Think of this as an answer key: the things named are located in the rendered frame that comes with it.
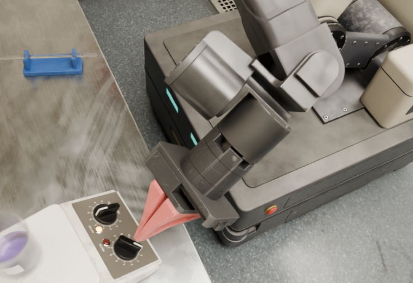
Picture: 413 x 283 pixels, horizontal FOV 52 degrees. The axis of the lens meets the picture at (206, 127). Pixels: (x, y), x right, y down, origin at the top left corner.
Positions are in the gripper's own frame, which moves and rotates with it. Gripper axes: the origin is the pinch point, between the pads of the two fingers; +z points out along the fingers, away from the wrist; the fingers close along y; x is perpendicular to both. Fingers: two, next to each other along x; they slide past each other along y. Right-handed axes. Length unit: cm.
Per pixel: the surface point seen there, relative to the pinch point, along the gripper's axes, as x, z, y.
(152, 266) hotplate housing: 8.6, 6.4, 0.8
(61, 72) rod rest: 12.6, 4.5, -37.7
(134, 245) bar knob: 5.5, 5.2, -1.9
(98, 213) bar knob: 4.1, 6.5, -8.0
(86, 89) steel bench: 14.6, 3.4, -32.7
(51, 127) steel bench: 9.5, 9.8, -28.5
